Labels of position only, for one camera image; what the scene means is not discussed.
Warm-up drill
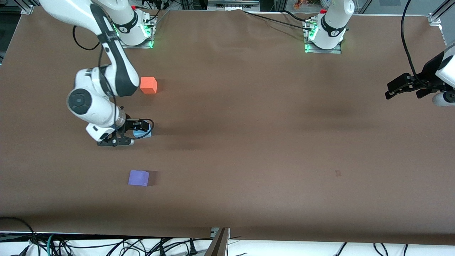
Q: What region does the orange foam block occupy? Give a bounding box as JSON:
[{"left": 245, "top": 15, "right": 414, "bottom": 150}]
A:
[{"left": 140, "top": 76, "right": 158, "bottom": 94}]

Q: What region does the purple foam block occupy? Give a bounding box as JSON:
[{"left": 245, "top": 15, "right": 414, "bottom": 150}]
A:
[{"left": 128, "top": 170, "right": 150, "bottom": 187}]

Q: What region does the brown paper table cover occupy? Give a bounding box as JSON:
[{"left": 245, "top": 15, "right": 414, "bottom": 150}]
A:
[{"left": 0, "top": 7, "right": 455, "bottom": 246}]

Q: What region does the grey metal box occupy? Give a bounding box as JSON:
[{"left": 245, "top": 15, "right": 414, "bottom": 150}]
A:
[{"left": 208, "top": 0, "right": 260, "bottom": 11}]

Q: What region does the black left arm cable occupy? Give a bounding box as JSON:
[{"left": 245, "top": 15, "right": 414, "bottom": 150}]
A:
[{"left": 401, "top": 0, "right": 432, "bottom": 89}]

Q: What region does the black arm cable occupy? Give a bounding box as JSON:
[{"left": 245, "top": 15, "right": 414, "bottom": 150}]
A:
[
  {"left": 401, "top": 0, "right": 432, "bottom": 89},
  {"left": 73, "top": 25, "right": 155, "bottom": 137}
]

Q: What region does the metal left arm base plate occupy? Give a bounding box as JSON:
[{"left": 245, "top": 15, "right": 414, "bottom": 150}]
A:
[{"left": 304, "top": 20, "right": 342, "bottom": 54}]

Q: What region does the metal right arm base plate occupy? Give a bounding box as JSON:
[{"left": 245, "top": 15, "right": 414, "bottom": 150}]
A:
[{"left": 117, "top": 18, "right": 157, "bottom": 48}]

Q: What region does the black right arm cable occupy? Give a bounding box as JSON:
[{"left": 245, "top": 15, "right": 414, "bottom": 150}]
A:
[{"left": 73, "top": 25, "right": 155, "bottom": 137}]

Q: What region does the black base cable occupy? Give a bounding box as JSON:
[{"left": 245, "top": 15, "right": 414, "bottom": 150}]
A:
[
  {"left": 281, "top": 10, "right": 320, "bottom": 22},
  {"left": 243, "top": 11, "right": 313, "bottom": 31}
]

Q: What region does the aluminium frame post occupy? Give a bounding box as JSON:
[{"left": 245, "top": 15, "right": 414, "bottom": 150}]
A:
[{"left": 204, "top": 228, "right": 230, "bottom": 256}]

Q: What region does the black floor cable loop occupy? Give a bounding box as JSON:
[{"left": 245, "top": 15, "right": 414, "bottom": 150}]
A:
[{"left": 0, "top": 217, "right": 38, "bottom": 256}]

